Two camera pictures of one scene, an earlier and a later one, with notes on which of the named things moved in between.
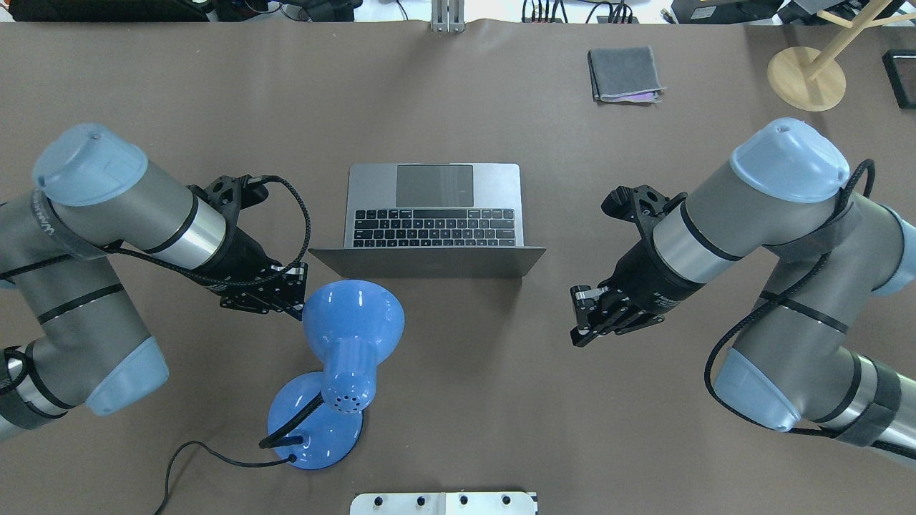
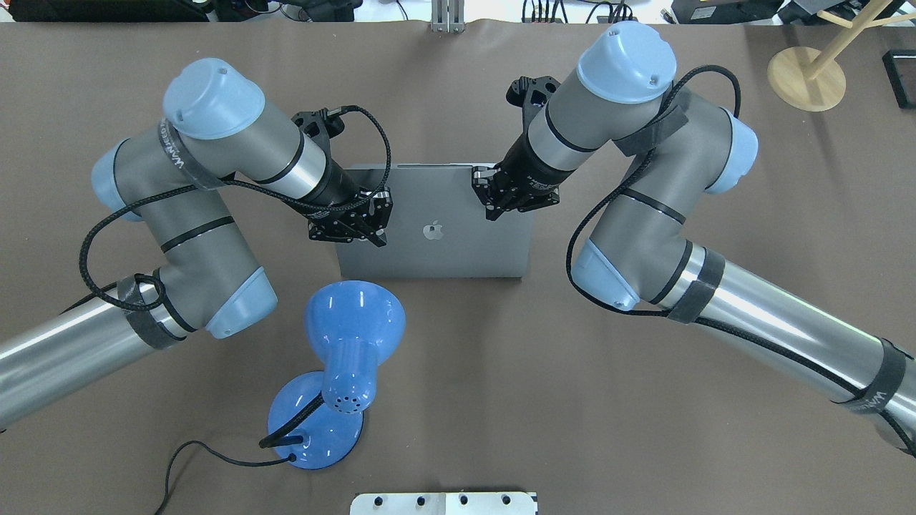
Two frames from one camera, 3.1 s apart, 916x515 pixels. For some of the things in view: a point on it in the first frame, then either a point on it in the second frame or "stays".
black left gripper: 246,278 → 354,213
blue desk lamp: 353,325 stays
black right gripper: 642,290 → 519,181
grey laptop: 440,221 stays
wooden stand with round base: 811,80 stays
